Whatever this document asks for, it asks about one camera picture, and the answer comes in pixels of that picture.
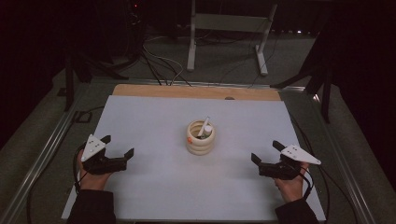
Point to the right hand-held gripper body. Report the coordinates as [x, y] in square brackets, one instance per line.
[278, 170]

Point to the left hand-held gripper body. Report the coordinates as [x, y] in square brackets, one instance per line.
[93, 149]

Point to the cream ribbed pen holder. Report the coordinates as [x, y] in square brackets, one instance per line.
[200, 147]

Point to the white pen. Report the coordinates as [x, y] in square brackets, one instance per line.
[204, 126]

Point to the person's right hand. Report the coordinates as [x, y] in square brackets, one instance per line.
[292, 189]

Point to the person's left hand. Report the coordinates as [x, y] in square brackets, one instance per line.
[91, 183]

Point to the white table mat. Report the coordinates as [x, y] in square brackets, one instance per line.
[155, 118]

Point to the black tripod stand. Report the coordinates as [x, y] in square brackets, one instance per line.
[326, 93]
[69, 84]

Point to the dark equipment tower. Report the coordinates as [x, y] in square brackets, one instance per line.
[135, 18]

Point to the white metal stand frame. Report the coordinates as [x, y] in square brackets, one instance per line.
[230, 22]

